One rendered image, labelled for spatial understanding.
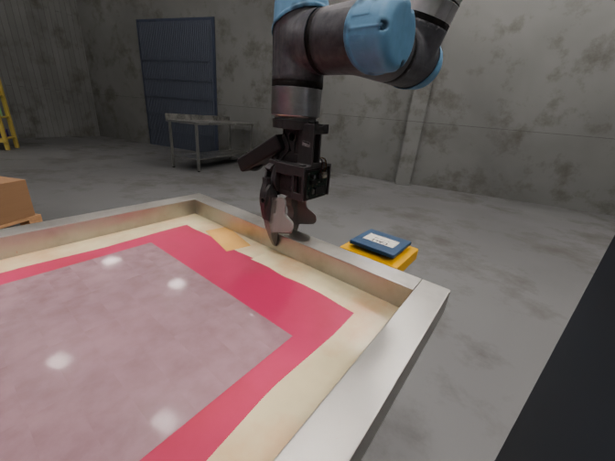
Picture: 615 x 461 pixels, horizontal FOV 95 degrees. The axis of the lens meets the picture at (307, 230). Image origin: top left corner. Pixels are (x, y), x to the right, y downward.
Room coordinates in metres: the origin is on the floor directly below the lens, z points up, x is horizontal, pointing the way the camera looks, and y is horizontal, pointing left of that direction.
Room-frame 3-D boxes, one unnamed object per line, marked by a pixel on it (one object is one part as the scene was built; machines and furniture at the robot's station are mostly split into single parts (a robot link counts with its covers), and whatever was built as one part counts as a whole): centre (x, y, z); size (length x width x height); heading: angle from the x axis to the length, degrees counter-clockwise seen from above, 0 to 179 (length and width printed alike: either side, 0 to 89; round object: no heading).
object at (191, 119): (6.57, 2.22, 0.51); 1.98 x 0.75 x 1.02; 160
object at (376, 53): (0.41, -0.05, 1.30); 0.11 x 0.11 x 0.08; 48
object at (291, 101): (0.47, 0.03, 1.22); 0.08 x 0.08 x 0.05
